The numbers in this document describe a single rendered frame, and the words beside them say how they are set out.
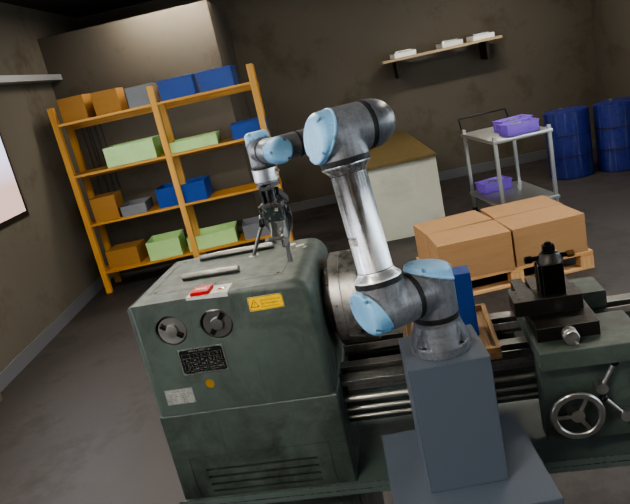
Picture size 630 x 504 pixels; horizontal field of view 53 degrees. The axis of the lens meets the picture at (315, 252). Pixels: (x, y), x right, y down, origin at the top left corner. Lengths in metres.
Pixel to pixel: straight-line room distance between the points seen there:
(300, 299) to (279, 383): 0.29
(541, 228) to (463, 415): 3.36
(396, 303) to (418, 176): 5.02
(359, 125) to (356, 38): 7.32
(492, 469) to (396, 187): 4.92
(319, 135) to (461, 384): 0.69
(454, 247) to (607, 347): 2.82
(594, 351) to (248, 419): 1.07
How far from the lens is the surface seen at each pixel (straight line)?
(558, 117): 7.81
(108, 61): 7.58
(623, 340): 2.00
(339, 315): 2.01
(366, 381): 2.10
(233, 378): 2.05
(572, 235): 5.00
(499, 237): 4.77
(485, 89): 9.01
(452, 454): 1.69
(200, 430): 2.18
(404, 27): 8.81
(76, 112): 7.02
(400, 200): 6.47
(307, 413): 2.07
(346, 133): 1.41
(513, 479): 1.77
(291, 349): 1.96
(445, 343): 1.58
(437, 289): 1.53
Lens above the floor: 1.83
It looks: 16 degrees down
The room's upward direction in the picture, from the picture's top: 13 degrees counter-clockwise
